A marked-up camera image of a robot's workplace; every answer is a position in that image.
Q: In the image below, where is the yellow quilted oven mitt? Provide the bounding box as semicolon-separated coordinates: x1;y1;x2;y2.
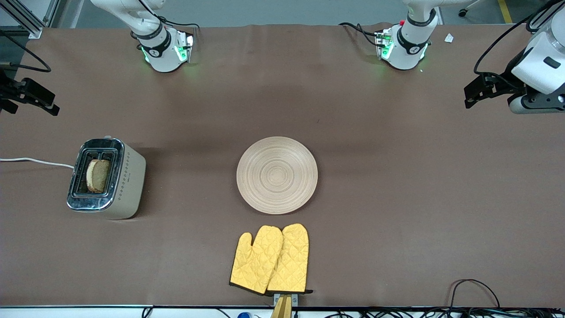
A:
266;223;314;295
230;225;284;295

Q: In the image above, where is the white chair leg with caster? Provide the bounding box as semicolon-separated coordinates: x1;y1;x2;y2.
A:
458;0;486;18

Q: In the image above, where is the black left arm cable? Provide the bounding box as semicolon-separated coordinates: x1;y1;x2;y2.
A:
474;0;565;76

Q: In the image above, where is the aluminium frame profile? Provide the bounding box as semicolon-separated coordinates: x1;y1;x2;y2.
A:
0;0;43;39
43;0;61;28

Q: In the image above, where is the black arm base cable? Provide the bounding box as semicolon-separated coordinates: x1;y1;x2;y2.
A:
152;13;201;31
339;21;381;48

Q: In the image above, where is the green-lit arm base connector bracket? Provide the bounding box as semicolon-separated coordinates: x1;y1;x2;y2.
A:
174;27;196;63
375;29;394;61

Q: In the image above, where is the round wooden plate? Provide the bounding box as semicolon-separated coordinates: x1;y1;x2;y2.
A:
236;136;318;215

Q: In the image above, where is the cream and chrome toaster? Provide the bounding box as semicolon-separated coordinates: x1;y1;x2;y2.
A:
66;136;147;220

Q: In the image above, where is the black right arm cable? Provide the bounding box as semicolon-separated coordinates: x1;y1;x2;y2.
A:
0;30;52;73

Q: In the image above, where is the white toaster power cord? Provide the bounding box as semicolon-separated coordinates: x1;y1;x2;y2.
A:
0;157;75;170

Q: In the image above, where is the brown toast slice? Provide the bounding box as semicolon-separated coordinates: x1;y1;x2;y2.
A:
86;159;112;193

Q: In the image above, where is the brown table cover sheet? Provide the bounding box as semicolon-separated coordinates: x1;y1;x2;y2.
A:
0;23;565;308

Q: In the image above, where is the black looped cable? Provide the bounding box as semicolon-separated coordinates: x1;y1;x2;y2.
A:
449;279;501;310

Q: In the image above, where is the black cable tangle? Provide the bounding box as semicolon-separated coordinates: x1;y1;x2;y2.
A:
327;308;565;318

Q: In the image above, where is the wooden strut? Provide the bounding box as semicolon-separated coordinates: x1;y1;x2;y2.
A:
270;295;293;318

